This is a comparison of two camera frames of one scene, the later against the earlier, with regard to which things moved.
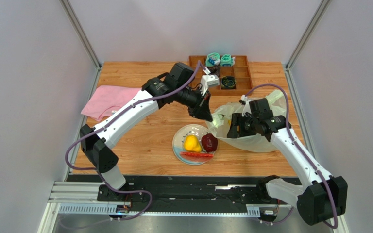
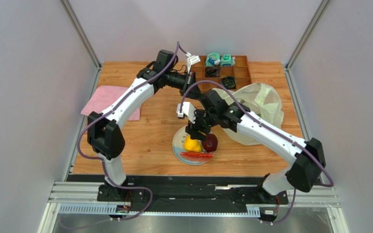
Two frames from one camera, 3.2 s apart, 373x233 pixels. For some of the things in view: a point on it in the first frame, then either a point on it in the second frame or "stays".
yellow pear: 191,143 stays
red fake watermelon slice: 194,157 stays
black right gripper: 239,125 -> 198,129
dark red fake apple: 209,142 stays
